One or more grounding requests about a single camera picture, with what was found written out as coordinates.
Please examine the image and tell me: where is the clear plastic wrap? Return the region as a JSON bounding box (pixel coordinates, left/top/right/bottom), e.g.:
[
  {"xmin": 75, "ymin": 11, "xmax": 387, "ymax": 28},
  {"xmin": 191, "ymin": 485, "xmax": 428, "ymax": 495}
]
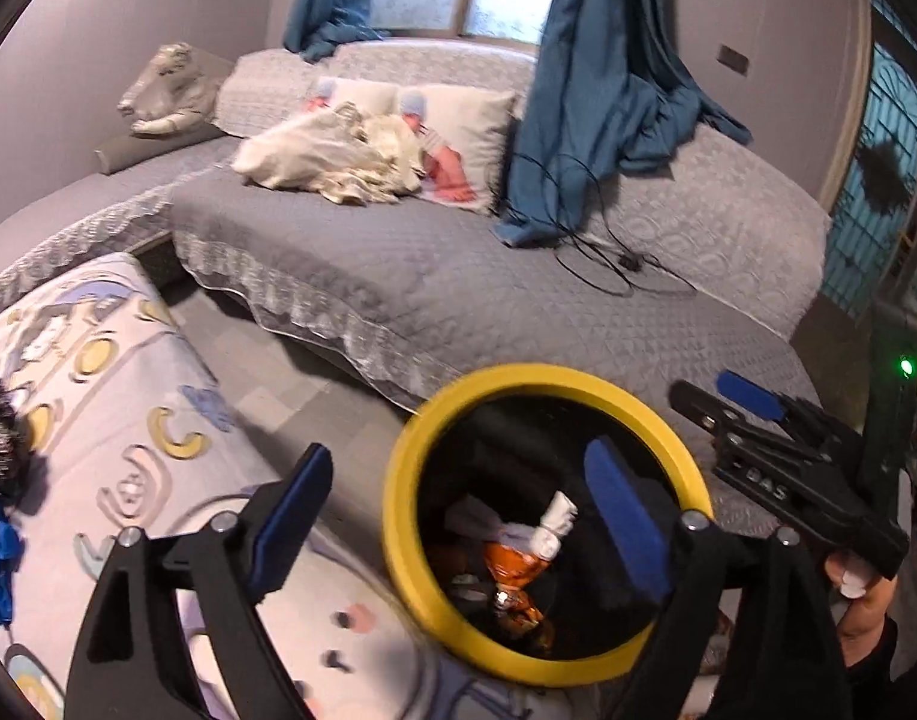
[{"xmin": 447, "ymin": 493, "xmax": 504, "ymax": 541}]

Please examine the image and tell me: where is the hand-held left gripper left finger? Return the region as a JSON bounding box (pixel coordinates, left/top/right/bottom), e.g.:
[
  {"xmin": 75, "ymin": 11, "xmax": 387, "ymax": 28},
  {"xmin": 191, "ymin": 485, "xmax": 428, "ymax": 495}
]
[{"xmin": 67, "ymin": 444, "xmax": 334, "ymax": 720}]

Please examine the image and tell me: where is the blue curtain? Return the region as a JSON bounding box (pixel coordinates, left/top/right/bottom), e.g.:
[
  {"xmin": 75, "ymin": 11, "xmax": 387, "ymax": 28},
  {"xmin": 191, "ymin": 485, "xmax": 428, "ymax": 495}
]
[
  {"xmin": 282, "ymin": 0, "xmax": 392, "ymax": 62},
  {"xmin": 495, "ymin": 0, "xmax": 751, "ymax": 248}
]

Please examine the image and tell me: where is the baby print pillow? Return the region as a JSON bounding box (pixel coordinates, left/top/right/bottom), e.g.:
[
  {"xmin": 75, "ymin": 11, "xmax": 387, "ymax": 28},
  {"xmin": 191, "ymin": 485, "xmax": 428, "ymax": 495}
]
[
  {"xmin": 394, "ymin": 86, "xmax": 519, "ymax": 215},
  {"xmin": 300, "ymin": 77, "xmax": 399, "ymax": 117}
]

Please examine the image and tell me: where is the grey quilted sofa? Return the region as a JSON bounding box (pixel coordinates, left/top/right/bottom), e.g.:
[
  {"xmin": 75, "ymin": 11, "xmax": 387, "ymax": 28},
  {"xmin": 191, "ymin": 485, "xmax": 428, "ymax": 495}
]
[{"xmin": 0, "ymin": 37, "xmax": 834, "ymax": 428}]

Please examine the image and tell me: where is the yellow rimmed trash bin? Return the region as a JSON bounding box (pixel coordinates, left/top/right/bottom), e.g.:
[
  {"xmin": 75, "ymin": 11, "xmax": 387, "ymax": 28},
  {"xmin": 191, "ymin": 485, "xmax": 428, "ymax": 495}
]
[{"xmin": 381, "ymin": 364, "xmax": 715, "ymax": 687}]

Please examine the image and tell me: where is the person's right forearm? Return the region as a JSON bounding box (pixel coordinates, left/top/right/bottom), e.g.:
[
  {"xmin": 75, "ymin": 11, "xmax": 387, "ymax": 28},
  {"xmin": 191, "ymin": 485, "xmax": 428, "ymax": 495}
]
[{"xmin": 840, "ymin": 611, "xmax": 917, "ymax": 720}]

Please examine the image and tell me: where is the teal glass door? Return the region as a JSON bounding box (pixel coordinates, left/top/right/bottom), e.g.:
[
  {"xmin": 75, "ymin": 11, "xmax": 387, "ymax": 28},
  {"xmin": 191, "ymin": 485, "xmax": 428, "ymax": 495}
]
[{"xmin": 818, "ymin": 0, "xmax": 917, "ymax": 323}]

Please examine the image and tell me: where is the white tiger plush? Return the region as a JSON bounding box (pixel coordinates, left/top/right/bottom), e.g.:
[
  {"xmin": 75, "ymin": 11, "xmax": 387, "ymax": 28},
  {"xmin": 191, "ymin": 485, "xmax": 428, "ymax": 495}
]
[{"xmin": 117, "ymin": 43, "xmax": 220, "ymax": 137}]

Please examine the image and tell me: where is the large black plastic bag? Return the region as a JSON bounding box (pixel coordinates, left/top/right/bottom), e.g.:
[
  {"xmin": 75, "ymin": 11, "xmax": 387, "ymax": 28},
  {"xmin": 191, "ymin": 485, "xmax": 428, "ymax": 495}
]
[{"xmin": 0, "ymin": 373, "xmax": 34, "ymax": 500}]

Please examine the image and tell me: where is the grey bolster pillow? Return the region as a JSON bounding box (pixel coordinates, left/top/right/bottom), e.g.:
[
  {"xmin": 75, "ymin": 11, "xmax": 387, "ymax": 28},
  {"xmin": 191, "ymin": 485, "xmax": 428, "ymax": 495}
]
[{"xmin": 93, "ymin": 120, "xmax": 227, "ymax": 175}]

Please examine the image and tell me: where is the orange foil snack wrapper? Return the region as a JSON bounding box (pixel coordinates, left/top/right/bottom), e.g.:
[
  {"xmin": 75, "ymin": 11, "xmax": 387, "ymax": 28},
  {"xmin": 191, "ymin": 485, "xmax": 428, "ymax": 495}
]
[{"xmin": 482, "ymin": 532, "xmax": 560, "ymax": 616}]

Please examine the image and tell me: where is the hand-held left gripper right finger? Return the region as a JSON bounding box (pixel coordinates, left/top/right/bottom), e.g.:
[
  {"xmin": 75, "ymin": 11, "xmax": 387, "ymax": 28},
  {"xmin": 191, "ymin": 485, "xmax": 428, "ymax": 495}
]
[{"xmin": 584, "ymin": 437, "xmax": 856, "ymax": 720}]

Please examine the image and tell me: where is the cream crumpled cloth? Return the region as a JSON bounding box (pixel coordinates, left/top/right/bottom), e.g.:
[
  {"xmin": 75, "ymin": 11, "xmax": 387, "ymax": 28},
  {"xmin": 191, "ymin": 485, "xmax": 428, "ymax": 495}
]
[{"xmin": 231, "ymin": 101, "xmax": 429, "ymax": 207}]

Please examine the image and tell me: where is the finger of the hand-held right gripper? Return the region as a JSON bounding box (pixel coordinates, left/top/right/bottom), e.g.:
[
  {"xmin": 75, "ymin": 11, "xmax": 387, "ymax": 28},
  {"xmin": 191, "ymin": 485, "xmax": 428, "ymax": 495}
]
[
  {"xmin": 669, "ymin": 381, "xmax": 740, "ymax": 451},
  {"xmin": 717, "ymin": 370, "xmax": 841, "ymax": 436}
]

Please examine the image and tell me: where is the person's right hand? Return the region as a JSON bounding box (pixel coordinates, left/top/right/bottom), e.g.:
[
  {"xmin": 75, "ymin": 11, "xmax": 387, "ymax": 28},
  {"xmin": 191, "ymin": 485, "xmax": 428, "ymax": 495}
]
[{"xmin": 825, "ymin": 551, "xmax": 890, "ymax": 667}]

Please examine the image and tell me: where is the black cable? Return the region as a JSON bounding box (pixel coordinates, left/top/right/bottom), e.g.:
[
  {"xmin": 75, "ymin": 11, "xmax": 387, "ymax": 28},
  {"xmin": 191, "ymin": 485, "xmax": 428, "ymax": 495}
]
[{"xmin": 503, "ymin": 154, "xmax": 699, "ymax": 297}]

